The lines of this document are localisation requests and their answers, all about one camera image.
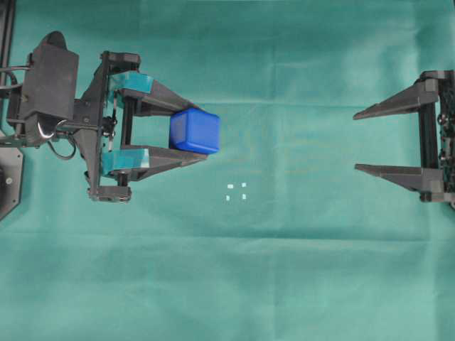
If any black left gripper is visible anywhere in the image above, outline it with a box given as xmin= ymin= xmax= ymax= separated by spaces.
xmin=73 ymin=51 xmax=208 ymax=202

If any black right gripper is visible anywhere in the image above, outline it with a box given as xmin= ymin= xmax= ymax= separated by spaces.
xmin=353 ymin=70 xmax=454 ymax=208

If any blue cube block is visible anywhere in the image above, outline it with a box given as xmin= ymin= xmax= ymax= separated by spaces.
xmin=169 ymin=108 xmax=221 ymax=155

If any green table cloth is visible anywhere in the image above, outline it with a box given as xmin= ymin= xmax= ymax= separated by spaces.
xmin=1 ymin=1 xmax=454 ymax=340

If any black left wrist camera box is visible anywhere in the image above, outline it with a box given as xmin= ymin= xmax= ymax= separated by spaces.
xmin=18 ymin=31 xmax=79 ymax=146

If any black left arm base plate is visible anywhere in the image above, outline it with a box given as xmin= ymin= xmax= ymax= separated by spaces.
xmin=1 ymin=146 xmax=23 ymax=220

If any black aluminium frame rail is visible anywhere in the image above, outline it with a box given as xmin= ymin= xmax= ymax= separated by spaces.
xmin=0 ymin=0 xmax=16 ymax=67

